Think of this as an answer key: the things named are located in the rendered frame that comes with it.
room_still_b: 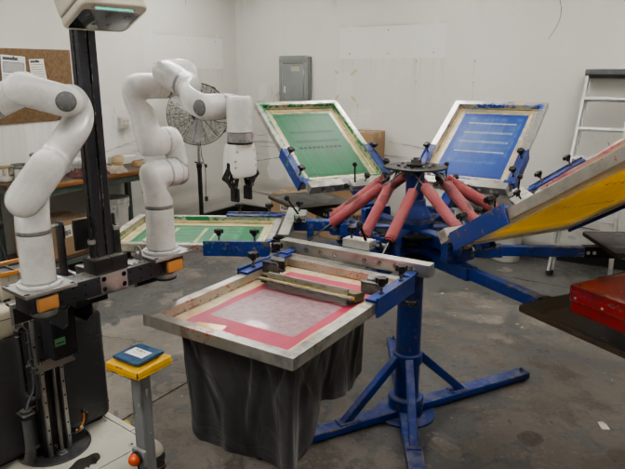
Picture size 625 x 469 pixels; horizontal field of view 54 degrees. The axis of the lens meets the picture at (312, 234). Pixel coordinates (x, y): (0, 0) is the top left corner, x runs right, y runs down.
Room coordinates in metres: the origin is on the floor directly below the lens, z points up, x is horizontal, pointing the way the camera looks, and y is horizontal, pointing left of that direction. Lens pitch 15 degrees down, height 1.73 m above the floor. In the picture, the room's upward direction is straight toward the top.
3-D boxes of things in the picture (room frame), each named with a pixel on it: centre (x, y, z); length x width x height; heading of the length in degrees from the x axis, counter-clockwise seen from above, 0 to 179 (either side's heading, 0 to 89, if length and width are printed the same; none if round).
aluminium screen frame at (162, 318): (1.99, 0.08, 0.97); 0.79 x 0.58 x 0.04; 147
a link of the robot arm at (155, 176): (2.04, 0.52, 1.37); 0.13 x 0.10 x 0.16; 141
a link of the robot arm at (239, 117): (1.82, 0.23, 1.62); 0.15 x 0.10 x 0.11; 51
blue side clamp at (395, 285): (2.04, -0.28, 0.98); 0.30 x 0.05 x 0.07; 147
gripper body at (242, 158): (1.78, 0.21, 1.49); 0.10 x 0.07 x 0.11; 141
